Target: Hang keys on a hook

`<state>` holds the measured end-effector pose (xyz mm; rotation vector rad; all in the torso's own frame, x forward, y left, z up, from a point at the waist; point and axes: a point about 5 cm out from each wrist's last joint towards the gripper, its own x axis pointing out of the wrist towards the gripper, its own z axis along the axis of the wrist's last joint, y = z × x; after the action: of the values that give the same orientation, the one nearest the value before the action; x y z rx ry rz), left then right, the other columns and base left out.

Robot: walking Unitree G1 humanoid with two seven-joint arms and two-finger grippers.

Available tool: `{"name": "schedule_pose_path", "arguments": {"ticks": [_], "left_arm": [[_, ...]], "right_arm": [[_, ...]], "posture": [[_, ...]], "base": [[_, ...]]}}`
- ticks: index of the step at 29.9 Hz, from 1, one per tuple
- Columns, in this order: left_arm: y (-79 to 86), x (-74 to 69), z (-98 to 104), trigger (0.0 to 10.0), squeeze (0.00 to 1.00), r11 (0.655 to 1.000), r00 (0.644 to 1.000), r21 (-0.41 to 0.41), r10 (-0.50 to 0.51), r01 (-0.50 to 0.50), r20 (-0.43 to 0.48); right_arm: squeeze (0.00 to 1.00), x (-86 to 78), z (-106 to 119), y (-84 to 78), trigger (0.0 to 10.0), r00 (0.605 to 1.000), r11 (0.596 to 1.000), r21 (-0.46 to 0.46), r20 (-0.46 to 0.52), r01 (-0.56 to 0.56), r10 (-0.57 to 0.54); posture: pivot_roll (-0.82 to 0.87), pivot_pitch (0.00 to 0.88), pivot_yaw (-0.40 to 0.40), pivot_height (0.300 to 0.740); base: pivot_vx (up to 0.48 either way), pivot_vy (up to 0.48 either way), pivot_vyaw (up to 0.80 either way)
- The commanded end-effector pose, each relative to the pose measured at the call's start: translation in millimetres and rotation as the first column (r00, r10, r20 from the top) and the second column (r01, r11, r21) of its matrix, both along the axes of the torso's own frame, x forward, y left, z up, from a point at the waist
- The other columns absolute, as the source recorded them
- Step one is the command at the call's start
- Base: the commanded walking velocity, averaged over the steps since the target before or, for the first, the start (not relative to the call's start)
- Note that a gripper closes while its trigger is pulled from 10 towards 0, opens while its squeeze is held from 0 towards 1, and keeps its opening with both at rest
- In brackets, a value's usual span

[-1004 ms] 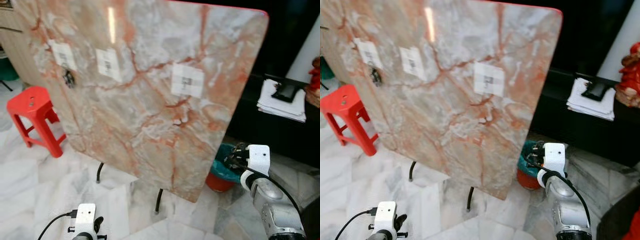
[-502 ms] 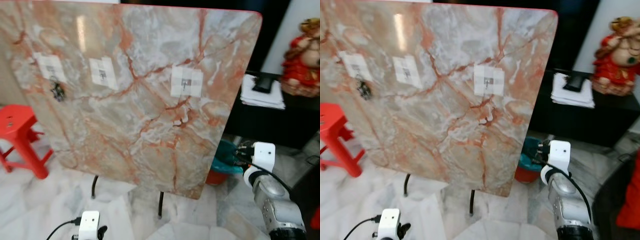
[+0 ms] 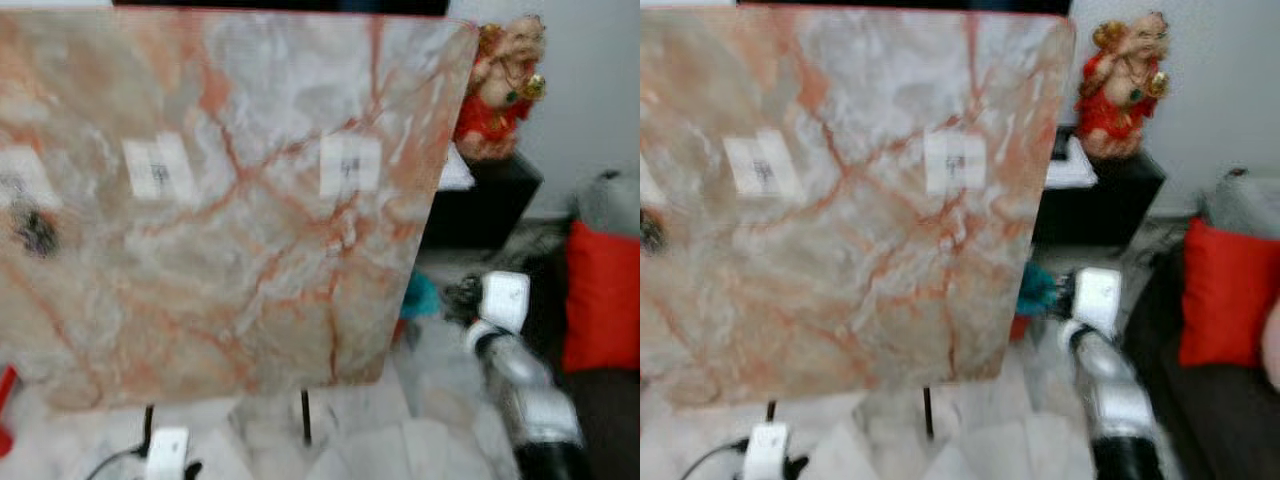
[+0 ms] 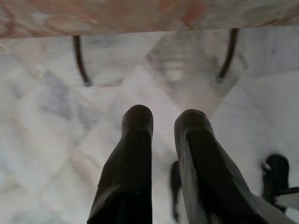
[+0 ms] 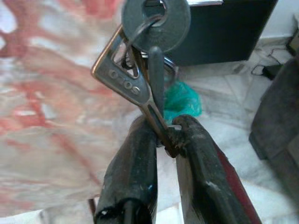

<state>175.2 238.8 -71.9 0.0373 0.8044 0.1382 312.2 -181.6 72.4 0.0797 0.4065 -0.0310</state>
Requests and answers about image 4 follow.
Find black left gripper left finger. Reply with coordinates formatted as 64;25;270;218
86;104;155;224

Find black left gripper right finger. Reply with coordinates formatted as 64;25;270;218
174;108;269;224

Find pink marble board with legs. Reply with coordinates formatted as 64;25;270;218
0;0;299;87

